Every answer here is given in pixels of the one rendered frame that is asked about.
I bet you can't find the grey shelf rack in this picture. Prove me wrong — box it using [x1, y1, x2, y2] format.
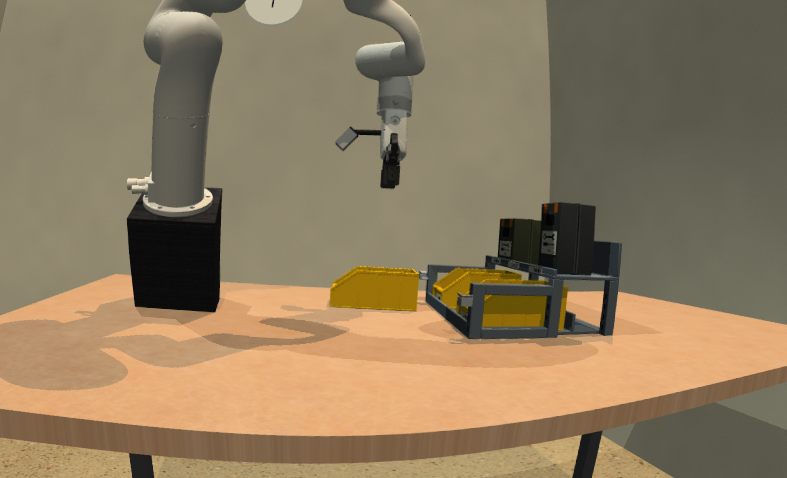
[419, 241, 622, 339]

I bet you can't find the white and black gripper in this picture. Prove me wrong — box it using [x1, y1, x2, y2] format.
[377, 108, 411, 189]

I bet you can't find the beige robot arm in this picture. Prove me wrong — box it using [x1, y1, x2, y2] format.
[127, 0, 425, 217]

